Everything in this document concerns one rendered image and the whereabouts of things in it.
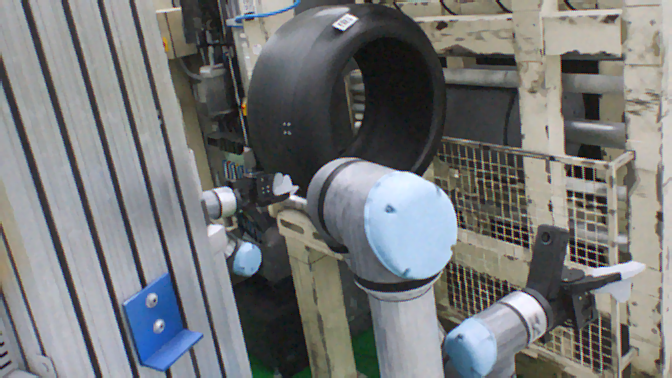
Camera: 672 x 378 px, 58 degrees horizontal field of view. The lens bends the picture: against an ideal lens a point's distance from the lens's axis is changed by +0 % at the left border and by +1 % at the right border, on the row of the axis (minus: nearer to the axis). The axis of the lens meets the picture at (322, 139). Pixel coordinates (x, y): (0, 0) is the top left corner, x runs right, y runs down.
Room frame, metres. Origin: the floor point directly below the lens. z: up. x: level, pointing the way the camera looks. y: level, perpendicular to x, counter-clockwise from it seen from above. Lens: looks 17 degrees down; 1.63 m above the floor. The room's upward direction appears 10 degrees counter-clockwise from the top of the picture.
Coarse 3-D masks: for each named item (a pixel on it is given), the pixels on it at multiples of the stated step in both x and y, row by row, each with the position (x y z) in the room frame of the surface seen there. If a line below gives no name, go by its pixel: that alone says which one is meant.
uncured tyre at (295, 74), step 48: (288, 48) 1.61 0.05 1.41; (336, 48) 1.55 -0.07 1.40; (384, 48) 1.97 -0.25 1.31; (432, 48) 1.76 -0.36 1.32; (288, 96) 1.51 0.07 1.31; (384, 96) 2.00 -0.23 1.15; (432, 96) 1.76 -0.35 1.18; (288, 144) 1.50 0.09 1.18; (384, 144) 1.94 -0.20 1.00; (432, 144) 1.72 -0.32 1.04
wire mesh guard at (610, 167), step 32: (576, 160) 1.53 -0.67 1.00; (448, 192) 1.90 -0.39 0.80; (544, 192) 1.62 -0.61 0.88; (608, 192) 1.46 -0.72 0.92; (480, 224) 1.81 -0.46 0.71; (608, 224) 1.46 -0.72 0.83; (576, 256) 1.54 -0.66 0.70; (480, 288) 1.83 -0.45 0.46; (544, 352) 1.64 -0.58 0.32; (576, 352) 1.56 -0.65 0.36
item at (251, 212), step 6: (246, 204) 1.45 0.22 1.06; (252, 204) 1.46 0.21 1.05; (246, 210) 1.46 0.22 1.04; (252, 210) 1.46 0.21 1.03; (246, 216) 1.50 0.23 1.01; (252, 216) 1.46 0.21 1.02; (258, 216) 1.47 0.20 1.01; (252, 222) 1.49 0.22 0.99; (258, 222) 1.47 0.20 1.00; (264, 222) 1.48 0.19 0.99; (258, 228) 1.48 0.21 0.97; (264, 228) 1.48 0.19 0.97
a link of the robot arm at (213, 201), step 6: (204, 192) 1.41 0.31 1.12; (210, 192) 1.41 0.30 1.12; (216, 192) 1.41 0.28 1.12; (210, 198) 1.39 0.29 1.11; (216, 198) 1.40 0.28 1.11; (210, 204) 1.38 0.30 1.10; (216, 204) 1.39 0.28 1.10; (210, 210) 1.37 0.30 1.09; (216, 210) 1.38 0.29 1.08; (210, 216) 1.38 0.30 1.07; (216, 216) 1.39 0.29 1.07
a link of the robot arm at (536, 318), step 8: (512, 296) 0.82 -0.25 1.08; (520, 296) 0.82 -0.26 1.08; (528, 296) 0.82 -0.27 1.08; (512, 304) 0.80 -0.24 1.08; (520, 304) 0.80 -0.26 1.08; (528, 304) 0.80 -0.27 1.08; (536, 304) 0.81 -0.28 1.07; (520, 312) 0.79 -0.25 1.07; (528, 312) 0.79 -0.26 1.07; (536, 312) 0.80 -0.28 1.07; (528, 320) 0.78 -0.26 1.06; (536, 320) 0.79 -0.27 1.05; (544, 320) 0.79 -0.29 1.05; (536, 328) 0.78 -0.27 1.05; (544, 328) 0.79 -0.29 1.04; (536, 336) 0.79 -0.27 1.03; (528, 344) 0.78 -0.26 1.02
